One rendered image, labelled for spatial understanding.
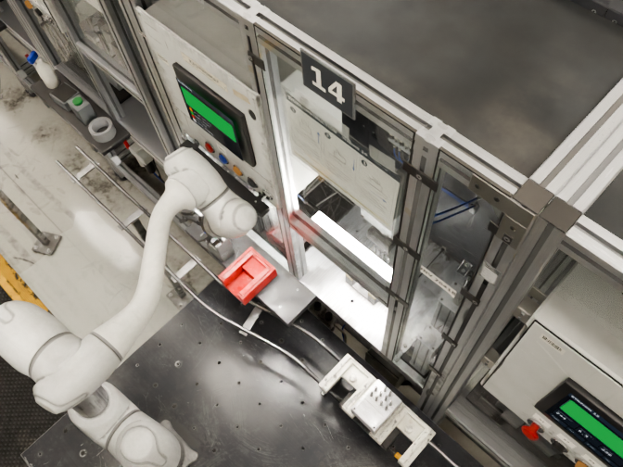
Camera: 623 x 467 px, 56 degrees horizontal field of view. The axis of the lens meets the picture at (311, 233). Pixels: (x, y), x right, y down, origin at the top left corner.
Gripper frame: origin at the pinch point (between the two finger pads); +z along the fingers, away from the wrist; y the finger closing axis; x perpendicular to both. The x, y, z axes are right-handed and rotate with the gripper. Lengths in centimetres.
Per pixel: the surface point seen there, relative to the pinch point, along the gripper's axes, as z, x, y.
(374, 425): -37, 14, -74
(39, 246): 165, 20, 24
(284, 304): -5.9, -2.2, -38.9
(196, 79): -52, -10, 34
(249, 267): 1.7, -4.9, -23.4
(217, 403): 15, 34, -52
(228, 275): 3.1, 2.1, -20.1
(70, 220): 166, -1, 23
